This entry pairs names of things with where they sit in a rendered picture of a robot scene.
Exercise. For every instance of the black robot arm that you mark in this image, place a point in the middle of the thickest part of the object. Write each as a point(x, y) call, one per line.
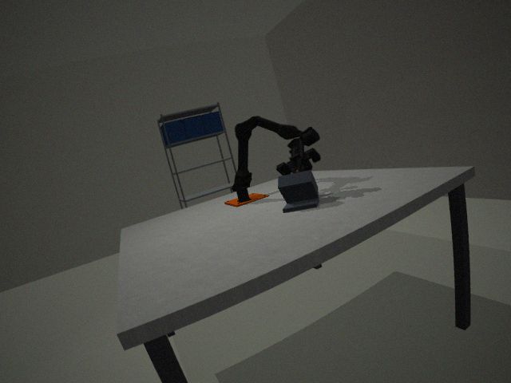
point(243, 133)

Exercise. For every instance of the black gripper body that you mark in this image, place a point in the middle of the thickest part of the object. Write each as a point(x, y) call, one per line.
point(296, 153)

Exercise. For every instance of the grey sloped panel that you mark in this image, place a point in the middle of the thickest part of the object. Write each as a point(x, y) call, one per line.
point(299, 190)

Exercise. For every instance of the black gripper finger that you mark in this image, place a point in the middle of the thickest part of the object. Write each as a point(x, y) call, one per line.
point(292, 167)
point(302, 164)

